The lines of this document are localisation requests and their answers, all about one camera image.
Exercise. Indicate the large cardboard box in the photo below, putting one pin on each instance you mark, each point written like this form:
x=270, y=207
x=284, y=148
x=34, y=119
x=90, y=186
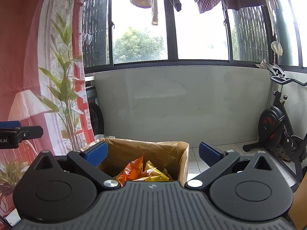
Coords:
x=171, y=155

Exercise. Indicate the black exercise bike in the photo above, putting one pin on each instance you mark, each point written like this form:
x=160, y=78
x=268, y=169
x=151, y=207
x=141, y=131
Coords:
x=275, y=132

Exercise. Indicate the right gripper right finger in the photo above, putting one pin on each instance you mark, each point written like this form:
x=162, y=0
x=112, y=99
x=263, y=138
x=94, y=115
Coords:
x=220, y=163

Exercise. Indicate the yellow snack bag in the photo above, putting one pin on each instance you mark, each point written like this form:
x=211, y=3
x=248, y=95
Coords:
x=153, y=174

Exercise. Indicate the orange chip bag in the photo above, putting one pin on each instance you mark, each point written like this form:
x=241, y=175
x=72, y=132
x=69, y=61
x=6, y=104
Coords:
x=131, y=172

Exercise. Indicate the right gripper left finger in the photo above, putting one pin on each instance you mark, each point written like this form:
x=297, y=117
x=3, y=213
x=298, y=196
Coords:
x=86, y=164

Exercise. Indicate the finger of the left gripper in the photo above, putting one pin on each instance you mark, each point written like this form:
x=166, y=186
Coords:
x=10, y=124
x=30, y=132

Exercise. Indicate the red patterned curtain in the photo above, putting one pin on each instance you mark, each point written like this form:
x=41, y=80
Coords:
x=42, y=83

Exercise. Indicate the wooden cabinet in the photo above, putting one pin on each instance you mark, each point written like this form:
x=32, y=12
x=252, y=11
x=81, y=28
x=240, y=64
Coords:
x=298, y=209

